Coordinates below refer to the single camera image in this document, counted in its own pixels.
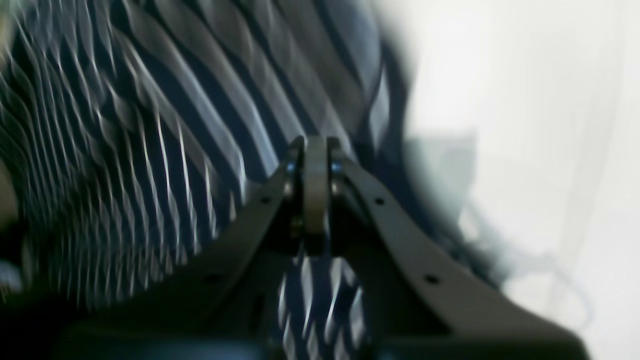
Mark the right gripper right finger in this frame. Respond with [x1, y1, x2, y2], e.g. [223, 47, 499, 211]
[327, 137, 585, 351]

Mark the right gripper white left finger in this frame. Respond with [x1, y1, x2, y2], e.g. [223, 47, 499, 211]
[75, 137, 307, 345]

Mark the navy white striped t-shirt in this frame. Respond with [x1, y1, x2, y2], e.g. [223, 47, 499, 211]
[1, 0, 497, 360]

